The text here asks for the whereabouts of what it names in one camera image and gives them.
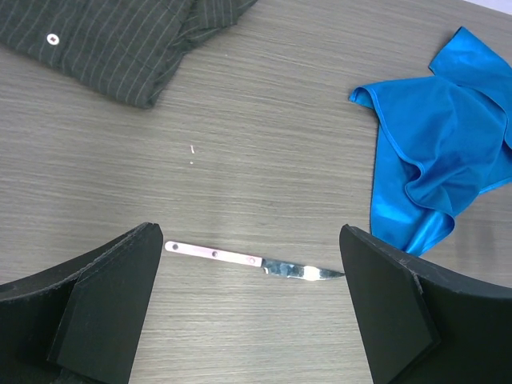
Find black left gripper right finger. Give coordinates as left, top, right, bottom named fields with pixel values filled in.
left=339, top=225, right=511, bottom=383

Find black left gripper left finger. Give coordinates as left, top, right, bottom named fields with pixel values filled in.
left=1, top=222, right=162, bottom=383

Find pink handled steel knife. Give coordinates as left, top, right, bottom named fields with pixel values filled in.
left=164, top=241, right=345, bottom=282

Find blue satin napkin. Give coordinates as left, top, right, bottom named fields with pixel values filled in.
left=350, top=28, right=511, bottom=256

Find dark striped button shirt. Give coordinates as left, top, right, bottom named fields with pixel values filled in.
left=1, top=0, right=253, bottom=109

